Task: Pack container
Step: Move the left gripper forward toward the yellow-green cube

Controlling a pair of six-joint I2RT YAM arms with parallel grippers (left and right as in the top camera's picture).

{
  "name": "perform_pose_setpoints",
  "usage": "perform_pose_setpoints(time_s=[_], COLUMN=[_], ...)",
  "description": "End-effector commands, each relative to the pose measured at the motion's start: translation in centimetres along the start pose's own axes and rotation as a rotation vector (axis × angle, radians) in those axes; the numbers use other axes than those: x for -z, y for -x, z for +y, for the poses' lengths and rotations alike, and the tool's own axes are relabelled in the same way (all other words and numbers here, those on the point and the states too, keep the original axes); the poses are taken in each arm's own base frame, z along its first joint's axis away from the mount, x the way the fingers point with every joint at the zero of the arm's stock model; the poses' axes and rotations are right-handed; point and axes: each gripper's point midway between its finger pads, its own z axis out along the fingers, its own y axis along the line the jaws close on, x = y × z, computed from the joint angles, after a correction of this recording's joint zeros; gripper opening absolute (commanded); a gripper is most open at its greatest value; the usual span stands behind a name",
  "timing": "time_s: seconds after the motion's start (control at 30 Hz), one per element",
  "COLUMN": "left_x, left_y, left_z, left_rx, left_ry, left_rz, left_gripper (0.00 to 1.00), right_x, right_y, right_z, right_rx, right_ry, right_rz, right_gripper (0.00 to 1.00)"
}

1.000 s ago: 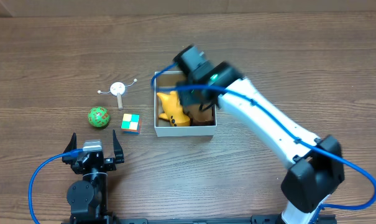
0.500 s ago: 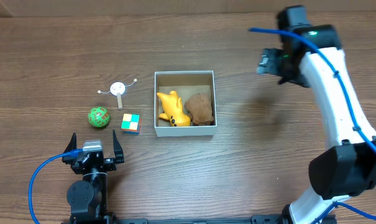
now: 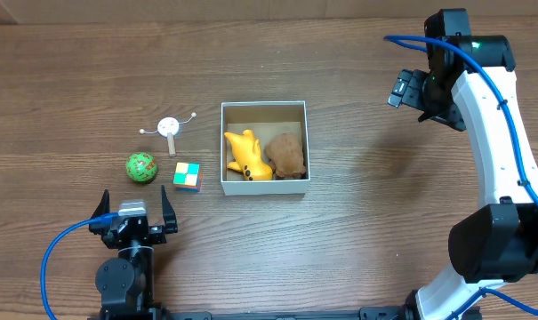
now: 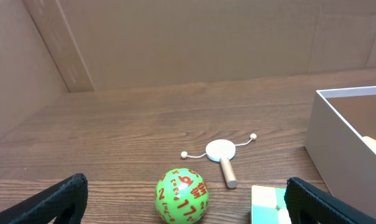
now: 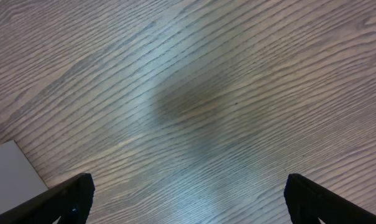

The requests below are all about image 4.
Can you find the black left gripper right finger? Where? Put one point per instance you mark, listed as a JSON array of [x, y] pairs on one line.
[[307, 204]]

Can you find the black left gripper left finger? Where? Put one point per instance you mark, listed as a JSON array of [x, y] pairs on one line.
[[64, 202]]

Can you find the colourful puzzle cube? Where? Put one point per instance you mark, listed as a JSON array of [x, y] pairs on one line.
[[268, 206]]

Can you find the white cardboard box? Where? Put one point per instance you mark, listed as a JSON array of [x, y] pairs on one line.
[[340, 119]]

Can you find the white wooden rattle drum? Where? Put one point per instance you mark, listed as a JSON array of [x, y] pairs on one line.
[[222, 151]]

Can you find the green number ball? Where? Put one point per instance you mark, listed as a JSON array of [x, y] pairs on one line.
[[181, 196]]

